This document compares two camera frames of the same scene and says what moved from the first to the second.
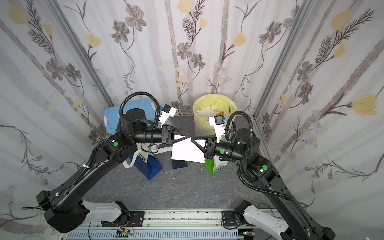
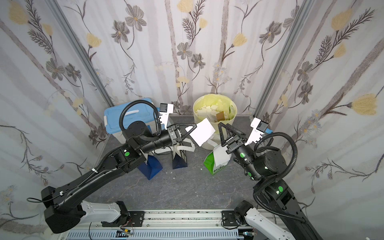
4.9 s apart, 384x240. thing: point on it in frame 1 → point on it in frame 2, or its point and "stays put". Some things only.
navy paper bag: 149,167 stays put
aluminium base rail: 174,220 stays put
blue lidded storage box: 112,114 stays put
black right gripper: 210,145 → 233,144
